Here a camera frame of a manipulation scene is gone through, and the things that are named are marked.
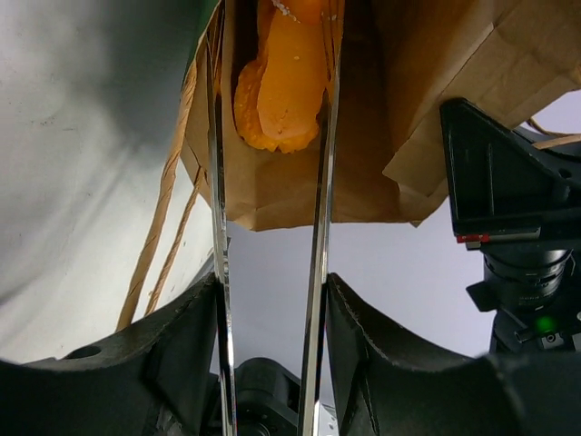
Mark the orange fake bread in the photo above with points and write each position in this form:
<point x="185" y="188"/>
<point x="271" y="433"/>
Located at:
<point x="279" y="93"/>

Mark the metal tongs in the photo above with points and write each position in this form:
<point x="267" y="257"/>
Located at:
<point x="332" y="20"/>

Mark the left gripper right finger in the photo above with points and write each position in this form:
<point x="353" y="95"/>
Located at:
<point x="388" y="380"/>

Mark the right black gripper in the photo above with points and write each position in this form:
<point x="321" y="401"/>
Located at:
<point x="520" y="207"/>

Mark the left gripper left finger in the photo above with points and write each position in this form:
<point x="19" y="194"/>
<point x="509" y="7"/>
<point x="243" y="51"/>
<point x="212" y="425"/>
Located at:
<point x="149" y="379"/>

